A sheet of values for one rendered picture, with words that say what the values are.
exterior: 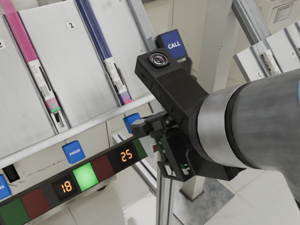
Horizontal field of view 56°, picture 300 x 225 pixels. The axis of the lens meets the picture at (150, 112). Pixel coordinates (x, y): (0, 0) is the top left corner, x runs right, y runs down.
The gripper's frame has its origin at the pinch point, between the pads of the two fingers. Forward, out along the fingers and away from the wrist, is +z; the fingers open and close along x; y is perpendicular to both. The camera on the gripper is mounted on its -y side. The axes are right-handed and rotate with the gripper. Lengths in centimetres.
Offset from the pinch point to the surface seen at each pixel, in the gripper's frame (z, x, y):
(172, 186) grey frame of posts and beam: 26.3, 12.6, 22.8
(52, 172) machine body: 54, -12, 8
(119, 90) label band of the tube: 0.8, -0.5, -5.9
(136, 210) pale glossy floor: 64, 11, 38
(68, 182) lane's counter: 3.2, -13.5, 4.0
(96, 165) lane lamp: 3.2, -8.5, 3.8
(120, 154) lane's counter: 3.2, -4.0, 4.0
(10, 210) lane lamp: 3.2, -22.0, 3.8
